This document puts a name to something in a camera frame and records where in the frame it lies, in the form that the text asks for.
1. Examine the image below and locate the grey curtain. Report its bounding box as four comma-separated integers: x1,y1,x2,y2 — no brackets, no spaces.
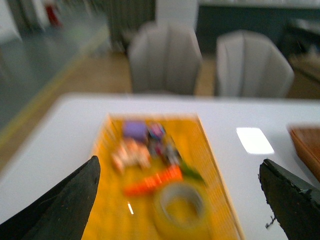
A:
105,0,156,52

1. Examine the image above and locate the grey chair right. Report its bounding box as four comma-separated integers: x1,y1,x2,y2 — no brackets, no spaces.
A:
214,30,295,98

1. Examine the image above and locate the yellow woven basket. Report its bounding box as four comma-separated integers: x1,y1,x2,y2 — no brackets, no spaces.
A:
82,114,245,240

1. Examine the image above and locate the purple box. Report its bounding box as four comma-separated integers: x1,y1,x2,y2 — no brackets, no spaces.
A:
122,121,148,142

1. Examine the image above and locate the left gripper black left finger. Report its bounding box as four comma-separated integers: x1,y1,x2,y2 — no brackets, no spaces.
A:
0,155,101,240

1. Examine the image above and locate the grey chair left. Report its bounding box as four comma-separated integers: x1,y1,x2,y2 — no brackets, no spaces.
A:
127,22,202,95

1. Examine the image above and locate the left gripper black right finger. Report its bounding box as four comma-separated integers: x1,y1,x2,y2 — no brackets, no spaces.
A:
258,158,320,240

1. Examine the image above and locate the orange marker pen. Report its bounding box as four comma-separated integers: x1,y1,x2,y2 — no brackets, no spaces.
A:
123,165,183,197

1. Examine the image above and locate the grey chair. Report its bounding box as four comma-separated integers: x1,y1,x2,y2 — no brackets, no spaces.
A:
214,30,295,98
127,22,202,95

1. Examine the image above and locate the green pen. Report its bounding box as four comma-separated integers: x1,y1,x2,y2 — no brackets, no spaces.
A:
180,161,207,186

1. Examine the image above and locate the dark kitchen counter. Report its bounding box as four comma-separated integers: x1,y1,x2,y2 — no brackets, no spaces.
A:
196,0,320,54

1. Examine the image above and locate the dark colourful packet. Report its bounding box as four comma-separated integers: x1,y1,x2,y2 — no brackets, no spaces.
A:
147,122,182,166

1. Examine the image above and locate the yellow clear tape roll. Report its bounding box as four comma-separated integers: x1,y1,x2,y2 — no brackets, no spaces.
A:
152,182,210,239

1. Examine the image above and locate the brown wicker basket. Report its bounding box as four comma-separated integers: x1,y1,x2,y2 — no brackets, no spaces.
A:
288,125,320,181

